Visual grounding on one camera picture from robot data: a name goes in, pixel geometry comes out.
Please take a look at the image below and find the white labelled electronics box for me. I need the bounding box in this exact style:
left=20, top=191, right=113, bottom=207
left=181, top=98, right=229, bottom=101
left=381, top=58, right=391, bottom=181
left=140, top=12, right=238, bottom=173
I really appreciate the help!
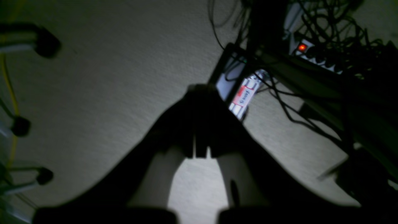
left=229, top=69, right=270, bottom=121

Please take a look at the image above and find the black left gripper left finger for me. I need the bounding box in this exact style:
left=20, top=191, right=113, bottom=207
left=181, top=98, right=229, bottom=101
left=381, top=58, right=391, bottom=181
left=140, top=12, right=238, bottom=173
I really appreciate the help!
left=34, top=90, right=199, bottom=224

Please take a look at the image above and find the white power strip red light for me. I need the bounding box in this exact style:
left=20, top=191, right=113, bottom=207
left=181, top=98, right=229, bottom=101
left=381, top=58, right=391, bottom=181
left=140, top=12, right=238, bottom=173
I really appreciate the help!
left=289, top=37, right=343, bottom=75

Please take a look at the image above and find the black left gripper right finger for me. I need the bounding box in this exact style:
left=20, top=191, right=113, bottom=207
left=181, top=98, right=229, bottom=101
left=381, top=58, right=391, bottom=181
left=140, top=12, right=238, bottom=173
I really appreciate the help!
left=194, top=85, right=366, bottom=224

